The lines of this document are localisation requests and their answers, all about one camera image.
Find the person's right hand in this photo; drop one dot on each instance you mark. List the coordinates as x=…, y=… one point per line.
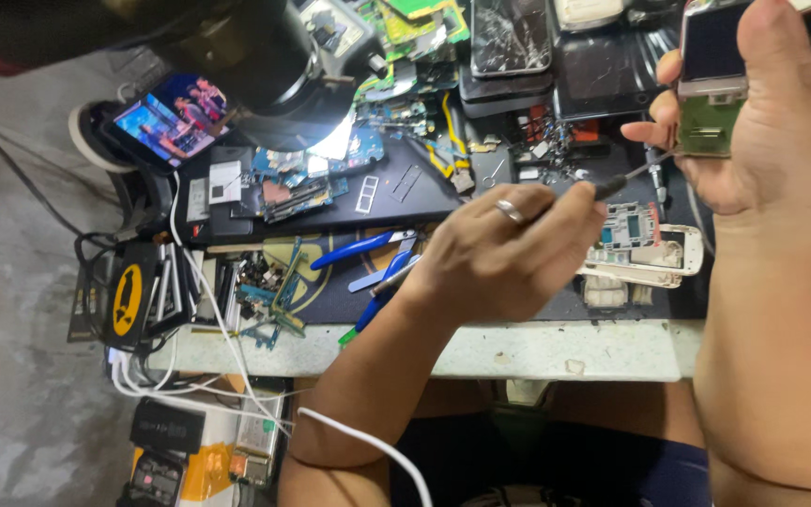
x=778, y=162

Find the person's left hand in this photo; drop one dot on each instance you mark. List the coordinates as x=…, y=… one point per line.
x=490, y=267

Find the person's left fingers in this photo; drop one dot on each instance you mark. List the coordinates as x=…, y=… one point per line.
x=560, y=218

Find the silver phone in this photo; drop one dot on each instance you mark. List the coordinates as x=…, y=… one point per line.
x=712, y=63

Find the heap of screws and parts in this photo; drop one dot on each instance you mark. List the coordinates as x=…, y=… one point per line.
x=557, y=144

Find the silver eject pin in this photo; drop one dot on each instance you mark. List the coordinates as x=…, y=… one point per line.
x=493, y=174

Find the white plastic phone part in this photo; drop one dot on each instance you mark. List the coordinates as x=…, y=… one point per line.
x=606, y=292

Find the small silver screwdriver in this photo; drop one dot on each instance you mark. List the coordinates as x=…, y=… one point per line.
x=656, y=176

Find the stack of black phones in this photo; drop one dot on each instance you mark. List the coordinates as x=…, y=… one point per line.
x=504, y=95

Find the black work mat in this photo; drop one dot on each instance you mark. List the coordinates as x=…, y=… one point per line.
x=419, y=190

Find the black phone back cover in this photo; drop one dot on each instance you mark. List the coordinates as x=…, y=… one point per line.
x=609, y=70

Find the cracked screen phone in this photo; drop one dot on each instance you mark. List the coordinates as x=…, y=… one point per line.
x=511, y=35

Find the silver tweezers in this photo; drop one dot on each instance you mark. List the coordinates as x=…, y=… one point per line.
x=377, y=276

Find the silver card tray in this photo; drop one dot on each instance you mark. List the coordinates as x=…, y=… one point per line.
x=367, y=194

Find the white phone case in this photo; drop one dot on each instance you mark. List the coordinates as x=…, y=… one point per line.
x=588, y=13

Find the heap of green circuit boards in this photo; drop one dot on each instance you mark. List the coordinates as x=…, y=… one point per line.
x=416, y=42

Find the dark blue shorts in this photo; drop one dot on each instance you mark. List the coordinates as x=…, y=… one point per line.
x=553, y=461

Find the blue phone circuit boards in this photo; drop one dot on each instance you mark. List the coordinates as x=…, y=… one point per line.
x=300, y=183

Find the heap of small board pieces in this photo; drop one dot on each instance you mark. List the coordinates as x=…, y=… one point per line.
x=275, y=296

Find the black box with white labels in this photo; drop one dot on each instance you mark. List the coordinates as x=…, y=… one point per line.
x=226, y=186

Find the black microscope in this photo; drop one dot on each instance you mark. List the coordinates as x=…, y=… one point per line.
x=257, y=56

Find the phone board with battery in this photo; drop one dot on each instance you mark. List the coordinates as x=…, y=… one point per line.
x=256, y=443

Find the stack of phone batteries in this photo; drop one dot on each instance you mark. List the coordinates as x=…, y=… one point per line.
x=173, y=285

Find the black phone with lit screen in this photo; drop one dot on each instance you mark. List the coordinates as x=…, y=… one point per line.
x=170, y=120

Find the yellow plastic bag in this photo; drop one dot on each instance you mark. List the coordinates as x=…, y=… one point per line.
x=208, y=472

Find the black box with yellow logo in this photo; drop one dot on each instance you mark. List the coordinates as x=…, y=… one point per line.
x=127, y=299

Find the black charger block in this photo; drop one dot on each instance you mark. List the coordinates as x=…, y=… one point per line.
x=166, y=426

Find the white round stand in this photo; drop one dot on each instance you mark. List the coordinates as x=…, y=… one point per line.
x=89, y=144

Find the black device with red marks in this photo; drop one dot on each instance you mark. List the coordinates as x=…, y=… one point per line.
x=153, y=482

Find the white disassembled phone frame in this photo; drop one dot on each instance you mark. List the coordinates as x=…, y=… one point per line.
x=641, y=246

